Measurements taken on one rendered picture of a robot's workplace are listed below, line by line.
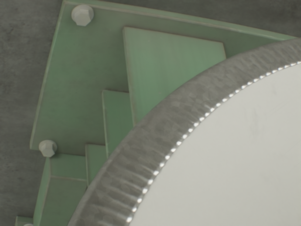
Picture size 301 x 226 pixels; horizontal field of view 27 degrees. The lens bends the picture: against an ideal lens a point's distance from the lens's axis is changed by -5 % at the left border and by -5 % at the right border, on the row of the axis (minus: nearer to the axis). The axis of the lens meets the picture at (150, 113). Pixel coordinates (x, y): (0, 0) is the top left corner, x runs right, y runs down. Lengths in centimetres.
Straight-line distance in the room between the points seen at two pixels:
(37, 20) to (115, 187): 55
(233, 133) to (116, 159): 13
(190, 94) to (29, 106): 58
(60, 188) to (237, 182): 69
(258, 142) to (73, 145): 64
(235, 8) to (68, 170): 45
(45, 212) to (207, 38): 50
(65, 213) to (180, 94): 70
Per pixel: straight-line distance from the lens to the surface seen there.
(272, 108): 69
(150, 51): 101
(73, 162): 125
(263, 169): 62
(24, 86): 115
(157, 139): 60
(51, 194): 126
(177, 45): 104
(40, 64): 112
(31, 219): 146
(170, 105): 64
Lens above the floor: 83
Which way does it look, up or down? 43 degrees down
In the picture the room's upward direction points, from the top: 172 degrees clockwise
